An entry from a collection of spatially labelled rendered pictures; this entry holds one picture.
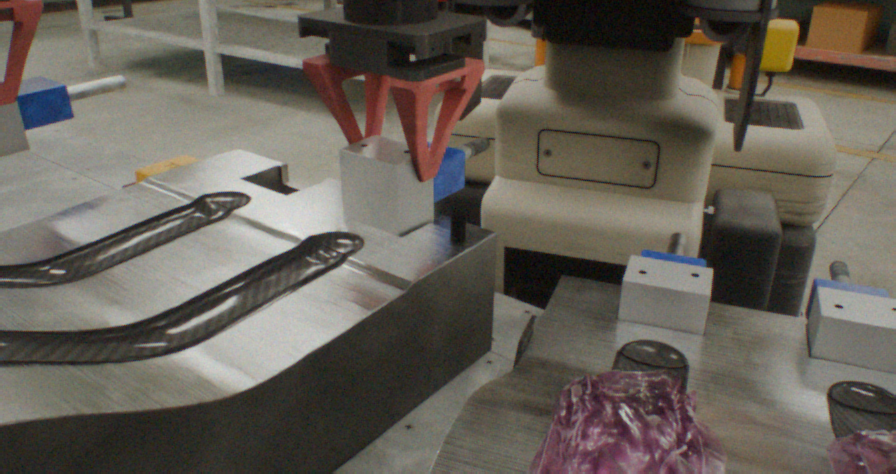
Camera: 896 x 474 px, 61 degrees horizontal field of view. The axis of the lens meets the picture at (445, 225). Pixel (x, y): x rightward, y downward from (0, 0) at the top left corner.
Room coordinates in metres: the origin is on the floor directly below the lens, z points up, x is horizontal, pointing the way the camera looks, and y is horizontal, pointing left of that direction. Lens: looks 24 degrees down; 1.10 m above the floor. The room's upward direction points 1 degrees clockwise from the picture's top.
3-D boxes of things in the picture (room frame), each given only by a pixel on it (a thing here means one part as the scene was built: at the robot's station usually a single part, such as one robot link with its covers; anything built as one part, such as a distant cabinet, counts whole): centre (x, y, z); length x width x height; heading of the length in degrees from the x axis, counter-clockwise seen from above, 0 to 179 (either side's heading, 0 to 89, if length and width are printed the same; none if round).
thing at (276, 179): (0.53, 0.12, 0.87); 0.05 x 0.05 x 0.04; 53
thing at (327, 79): (0.48, 0.04, 0.97); 0.07 x 0.07 x 0.09; 52
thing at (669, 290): (0.45, -0.15, 0.86); 0.13 x 0.05 x 0.05; 160
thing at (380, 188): (0.50, 0.01, 0.91); 0.13 x 0.05 x 0.05; 143
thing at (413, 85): (0.46, 0.02, 0.97); 0.07 x 0.07 x 0.09; 52
